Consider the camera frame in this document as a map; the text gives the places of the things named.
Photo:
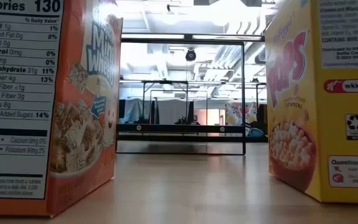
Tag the yellow Corn Pops cereal box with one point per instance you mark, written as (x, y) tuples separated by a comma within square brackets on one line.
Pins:
[(337, 124)]

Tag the orange Mini-Wheats cereal box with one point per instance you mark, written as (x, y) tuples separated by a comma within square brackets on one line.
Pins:
[(17, 93)]

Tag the gray cloth divider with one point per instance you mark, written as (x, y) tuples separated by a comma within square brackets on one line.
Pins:
[(169, 112)]

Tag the colourful cartoon poster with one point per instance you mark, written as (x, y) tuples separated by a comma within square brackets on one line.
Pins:
[(241, 113)]

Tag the black overhead beam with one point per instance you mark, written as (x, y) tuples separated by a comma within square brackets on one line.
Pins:
[(188, 36)]

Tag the blue rounded object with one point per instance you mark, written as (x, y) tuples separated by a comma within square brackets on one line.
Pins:
[(256, 132)]

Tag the wooden shelf with black frame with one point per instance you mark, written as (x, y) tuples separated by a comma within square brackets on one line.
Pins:
[(182, 128)]

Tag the black aluminium table frame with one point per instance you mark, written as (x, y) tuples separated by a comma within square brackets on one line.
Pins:
[(182, 138)]

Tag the black round hanging camera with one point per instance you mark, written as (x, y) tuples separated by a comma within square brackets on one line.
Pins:
[(190, 55)]

